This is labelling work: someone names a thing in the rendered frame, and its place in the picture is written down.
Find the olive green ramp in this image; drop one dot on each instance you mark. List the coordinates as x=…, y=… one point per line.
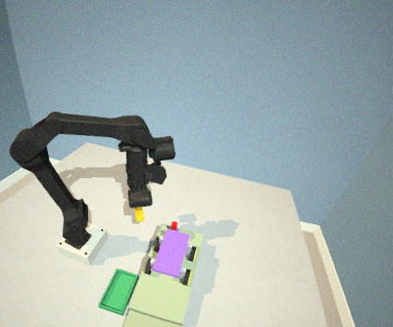
x=160, y=300

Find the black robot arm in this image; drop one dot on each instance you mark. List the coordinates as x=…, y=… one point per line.
x=29, y=150

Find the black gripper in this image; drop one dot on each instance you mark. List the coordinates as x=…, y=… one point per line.
x=138, y=195

